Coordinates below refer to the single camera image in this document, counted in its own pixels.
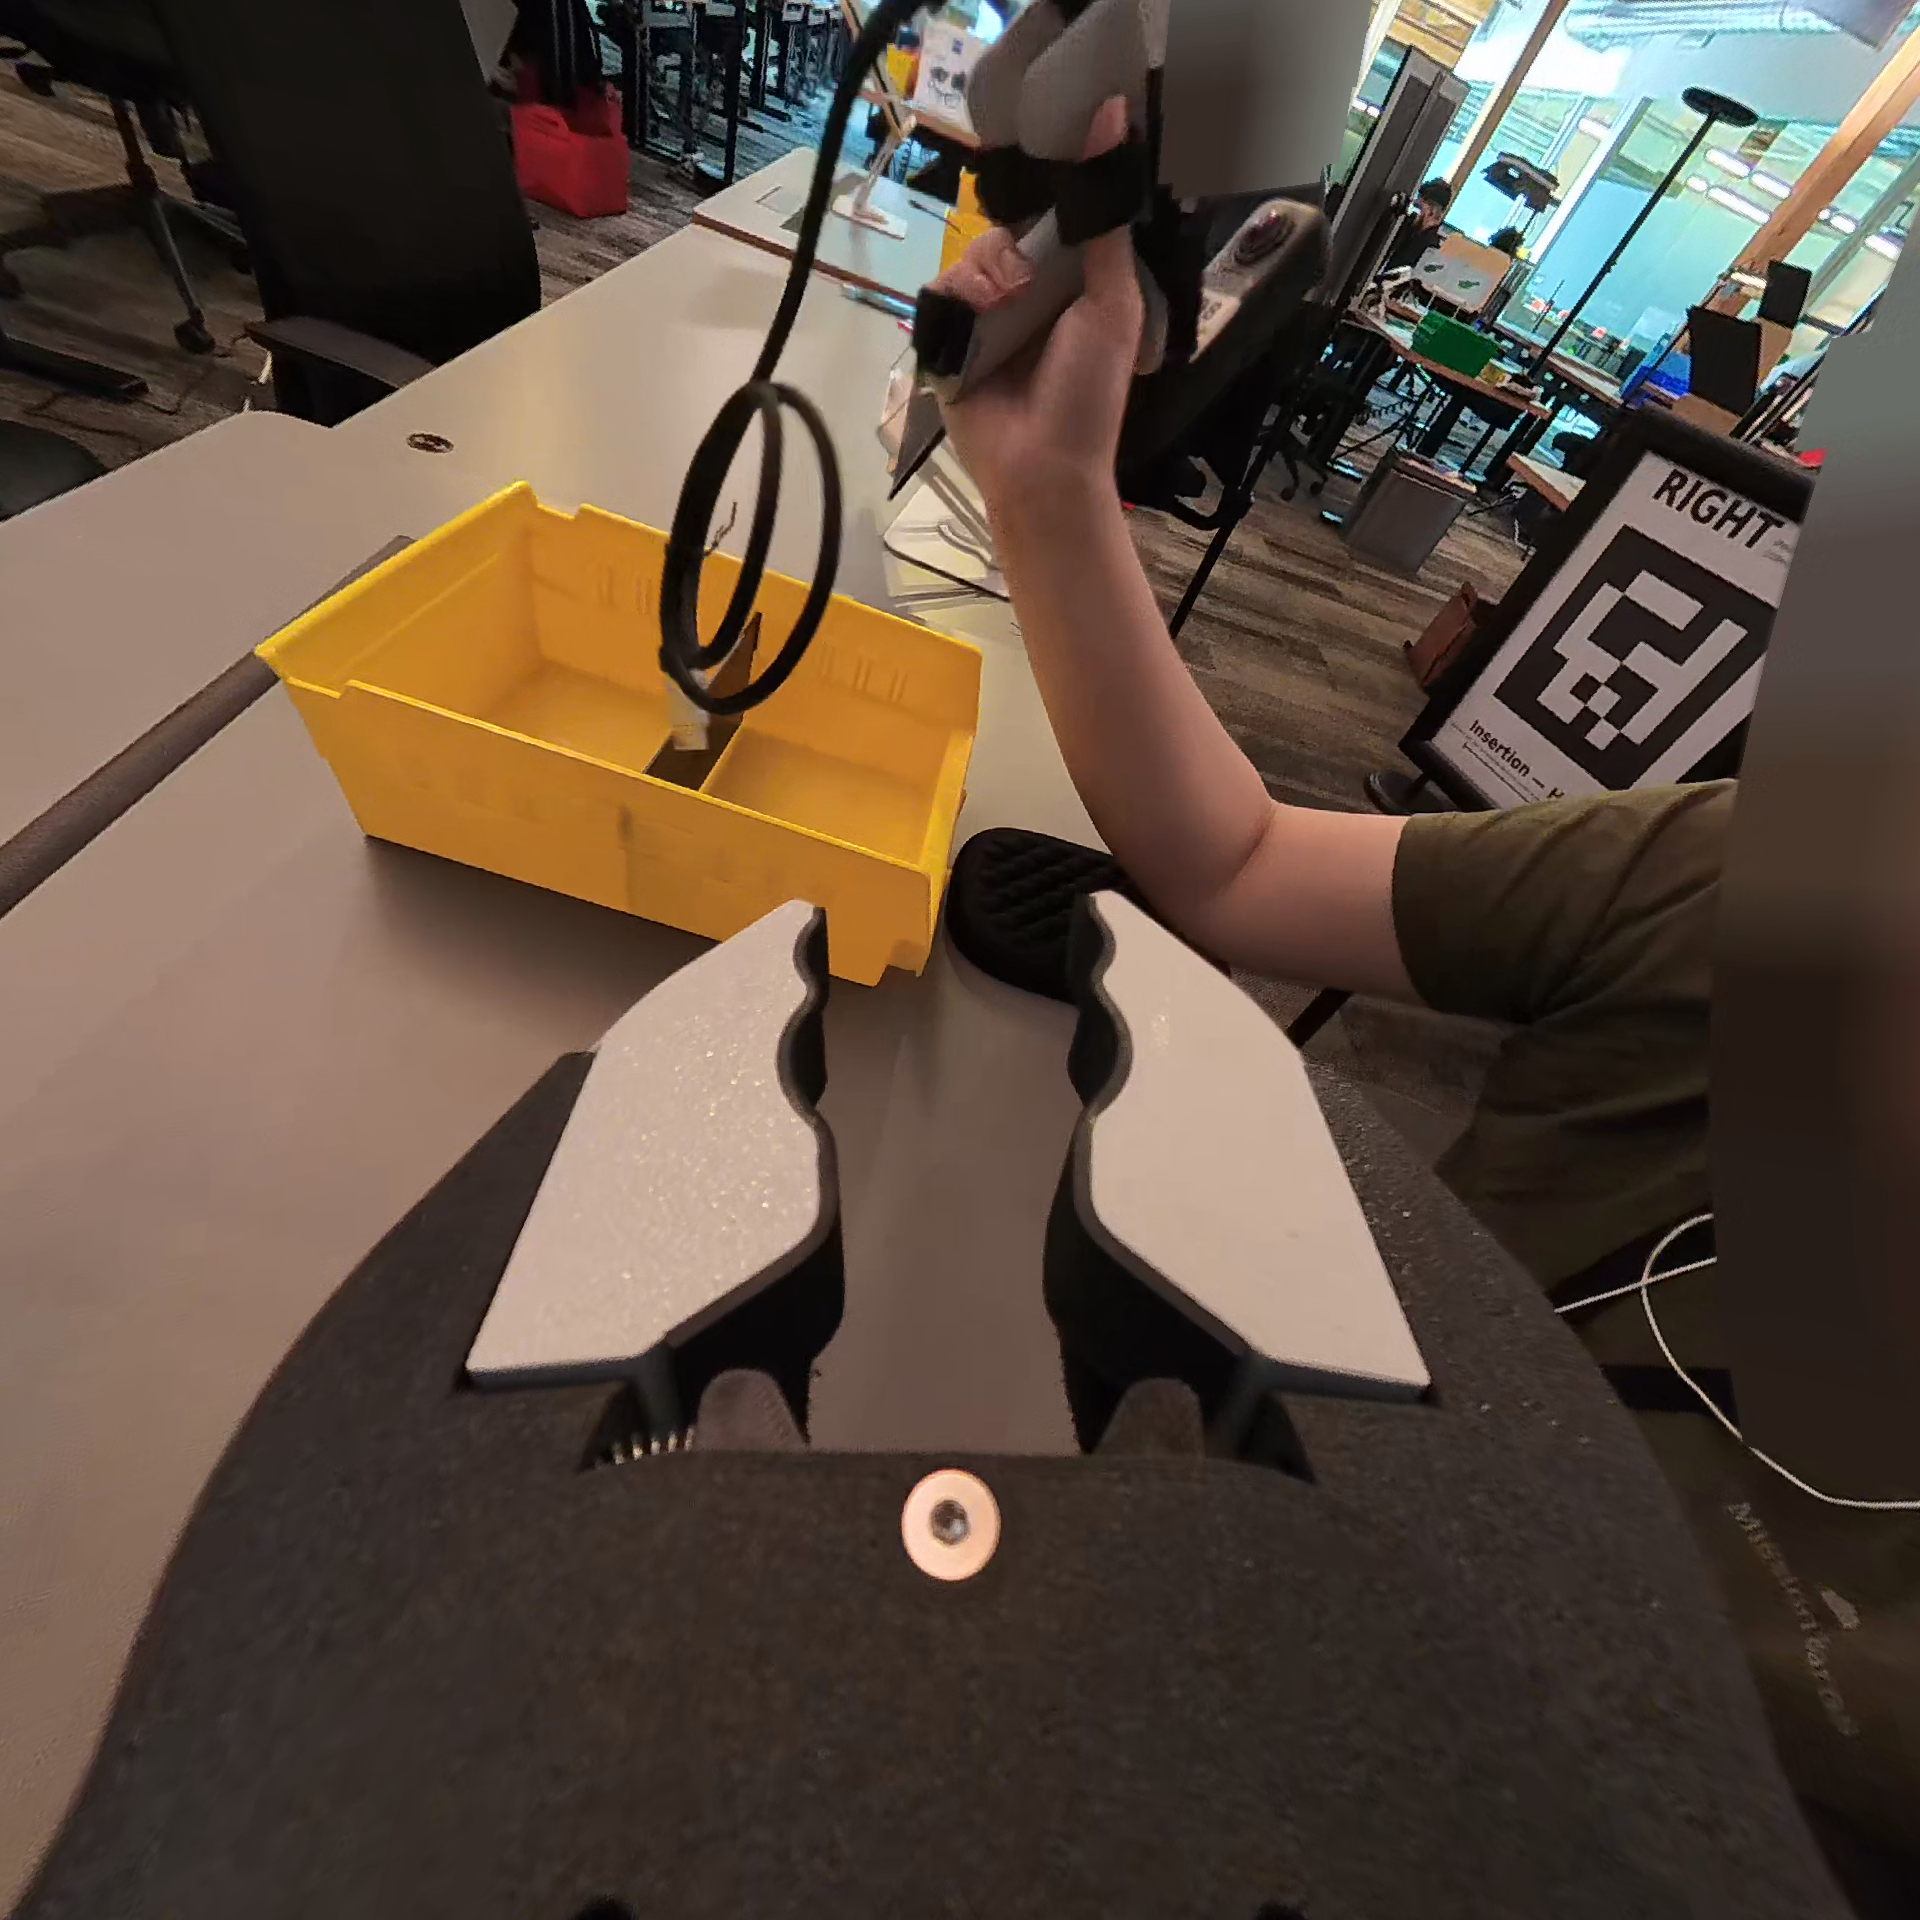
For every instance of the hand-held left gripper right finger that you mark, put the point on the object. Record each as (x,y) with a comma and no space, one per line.
(1244,1199)

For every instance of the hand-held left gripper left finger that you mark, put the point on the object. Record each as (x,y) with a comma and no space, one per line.
(672,1169)

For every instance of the yellow plastic bin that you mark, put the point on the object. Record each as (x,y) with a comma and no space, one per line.
(495,781)

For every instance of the person's right forearm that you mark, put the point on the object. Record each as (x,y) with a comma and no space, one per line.
(1142,720)

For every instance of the person's right hand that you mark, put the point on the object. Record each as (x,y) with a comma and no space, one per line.
(1064,391)

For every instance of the black wrist rest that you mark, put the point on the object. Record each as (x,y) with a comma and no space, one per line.
(1035,900)

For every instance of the black bin divider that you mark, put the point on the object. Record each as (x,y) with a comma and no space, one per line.
(691,765)

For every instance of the red bag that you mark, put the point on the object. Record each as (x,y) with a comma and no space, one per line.
(568,158)

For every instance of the green plastic bin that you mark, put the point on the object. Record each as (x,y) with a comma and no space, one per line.
(1454,345)

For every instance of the white tablet stand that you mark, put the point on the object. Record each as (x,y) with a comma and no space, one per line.
(945,556)

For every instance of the grey trash bin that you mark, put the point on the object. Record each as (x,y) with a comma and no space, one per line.
(1402,516)

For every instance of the black floor lamp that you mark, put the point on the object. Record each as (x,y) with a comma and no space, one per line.
(1721,105)

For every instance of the black white tag sign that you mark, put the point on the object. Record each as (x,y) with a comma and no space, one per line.
(1635,643)

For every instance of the black office chair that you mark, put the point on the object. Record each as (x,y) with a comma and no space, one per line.
(375,193)

